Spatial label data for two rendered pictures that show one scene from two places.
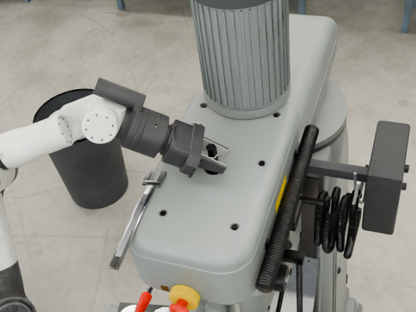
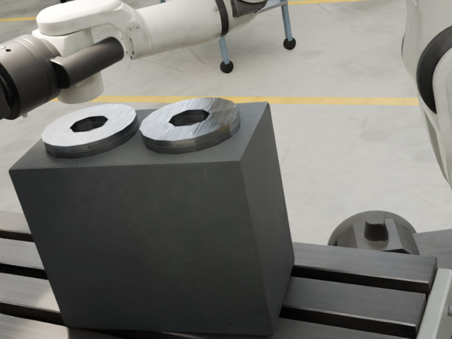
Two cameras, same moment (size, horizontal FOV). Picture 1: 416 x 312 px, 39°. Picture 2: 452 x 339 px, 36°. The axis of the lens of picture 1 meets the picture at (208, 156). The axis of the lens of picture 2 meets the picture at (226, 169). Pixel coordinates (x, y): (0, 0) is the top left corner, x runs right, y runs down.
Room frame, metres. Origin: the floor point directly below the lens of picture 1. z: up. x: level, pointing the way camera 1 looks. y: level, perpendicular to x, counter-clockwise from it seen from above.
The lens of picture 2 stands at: (1.54, 0.39, 1.39)
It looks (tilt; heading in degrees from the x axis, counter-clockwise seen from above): 27 degrees down; 185
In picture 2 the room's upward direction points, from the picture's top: 12 degrees counter-clockwise
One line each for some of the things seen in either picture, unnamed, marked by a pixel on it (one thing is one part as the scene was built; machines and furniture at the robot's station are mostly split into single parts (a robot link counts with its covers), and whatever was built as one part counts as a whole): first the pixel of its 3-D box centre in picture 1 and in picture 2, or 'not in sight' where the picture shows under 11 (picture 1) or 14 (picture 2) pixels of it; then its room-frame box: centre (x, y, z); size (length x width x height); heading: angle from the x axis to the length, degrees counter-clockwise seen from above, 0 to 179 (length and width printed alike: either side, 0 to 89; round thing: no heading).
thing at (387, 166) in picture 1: (387, 177); not in sight; (0.97, -0.44, 1.62); 0.20 x 0.09 x 0.21; 155
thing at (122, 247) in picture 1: (136, 216); not in sight; (0.74, 0.15, 1.89); 0.24 x 0.04 x 0.01; 158
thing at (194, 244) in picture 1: (220, 188); not in sight; (0.85, -0.01, 1.81); 0.47 x 0.26 x 0.16; 155
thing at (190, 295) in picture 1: (184, 297); not in sight; (0.63, 0.09, 1.76); 0.06 x 0.02 x 0.06; 65
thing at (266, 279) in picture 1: (288, 199); not in sight; (0.81, -0.16, 1.79); 0.45 x 0.04 x 0.04; 155
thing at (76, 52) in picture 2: not in sight; (64, 66); (0.68, 0.13, 1.13); 0.11 x 0.11 x 0.11; 52
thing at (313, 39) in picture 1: (276, 99); not in sight; (1.29, -0.22, 1.66); 0.80 x 0.23 x 0.20; 155
